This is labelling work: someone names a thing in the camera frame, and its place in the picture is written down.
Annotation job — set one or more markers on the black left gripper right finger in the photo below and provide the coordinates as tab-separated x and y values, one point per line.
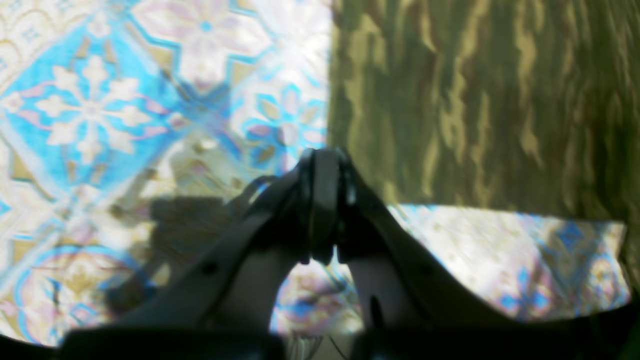
414	308

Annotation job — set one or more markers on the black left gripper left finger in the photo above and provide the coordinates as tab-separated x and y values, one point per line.
220	308

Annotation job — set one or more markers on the camouflage T-shirt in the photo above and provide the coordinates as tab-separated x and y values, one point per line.
524	105

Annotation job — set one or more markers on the patterned tile tablecloth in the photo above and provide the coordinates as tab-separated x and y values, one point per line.
134	131

